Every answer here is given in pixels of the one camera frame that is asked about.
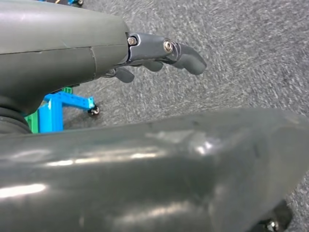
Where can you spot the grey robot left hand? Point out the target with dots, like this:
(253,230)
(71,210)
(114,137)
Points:
(145,176)

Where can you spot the blue metal rack frame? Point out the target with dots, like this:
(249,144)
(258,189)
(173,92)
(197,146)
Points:
(53,112)

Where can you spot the green plastic crate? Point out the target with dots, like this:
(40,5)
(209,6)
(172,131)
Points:
(32,123)

